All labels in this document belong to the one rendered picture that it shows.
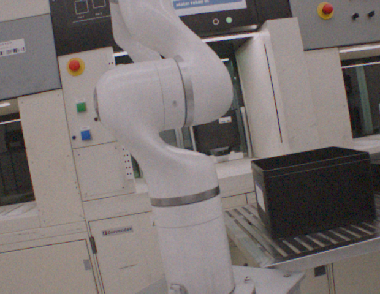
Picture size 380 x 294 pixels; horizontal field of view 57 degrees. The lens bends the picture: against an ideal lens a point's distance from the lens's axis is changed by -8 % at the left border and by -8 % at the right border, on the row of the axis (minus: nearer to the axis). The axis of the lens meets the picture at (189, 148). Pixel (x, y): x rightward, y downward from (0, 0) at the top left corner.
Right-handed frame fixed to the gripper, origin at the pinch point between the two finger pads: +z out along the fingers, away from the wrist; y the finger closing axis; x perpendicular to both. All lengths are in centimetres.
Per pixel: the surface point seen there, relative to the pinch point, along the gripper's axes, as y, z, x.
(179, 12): 24.8, -4.5, 21.4
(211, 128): -12, 54, 15
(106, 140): -25.5, -12.6, 6.6
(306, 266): 2, -26, -70
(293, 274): 1, -35, -71
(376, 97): 54, 101, -25
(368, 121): 41, 101, -30
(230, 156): -17, 62, 1
